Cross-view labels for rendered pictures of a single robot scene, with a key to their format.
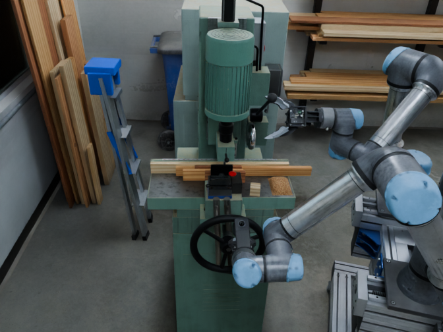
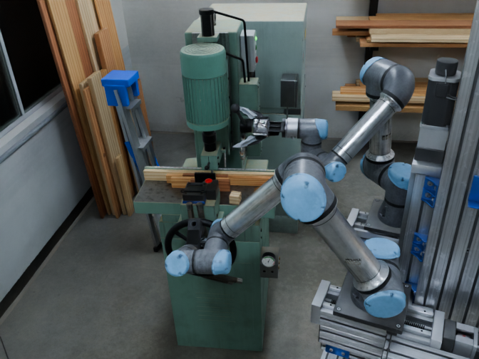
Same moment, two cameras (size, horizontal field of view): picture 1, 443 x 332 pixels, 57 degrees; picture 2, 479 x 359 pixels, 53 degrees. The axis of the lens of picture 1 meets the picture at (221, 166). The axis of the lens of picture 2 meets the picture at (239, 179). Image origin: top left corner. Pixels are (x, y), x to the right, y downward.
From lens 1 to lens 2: 0.59 m
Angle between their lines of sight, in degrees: 10
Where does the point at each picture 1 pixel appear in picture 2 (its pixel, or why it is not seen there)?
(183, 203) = (167, 209)
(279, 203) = not seen: hidden behind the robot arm
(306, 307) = (316, 330)
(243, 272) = (172, 261)
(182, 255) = not seen: hidden behind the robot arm
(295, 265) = (219, 258)
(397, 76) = (371, 87)
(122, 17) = (167, 27)
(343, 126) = (308, 136)
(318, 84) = not seen: hidden behind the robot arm
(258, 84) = (246, 95)
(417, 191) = (299, 190)
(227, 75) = (198, 87)
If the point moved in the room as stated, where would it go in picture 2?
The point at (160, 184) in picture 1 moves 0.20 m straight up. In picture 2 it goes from (150, 190) to (142, 150)
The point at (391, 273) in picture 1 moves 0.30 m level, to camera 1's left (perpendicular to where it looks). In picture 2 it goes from (349, 283) to (264, 274)
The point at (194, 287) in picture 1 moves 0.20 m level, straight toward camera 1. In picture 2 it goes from (187, 294) to (179, 327)
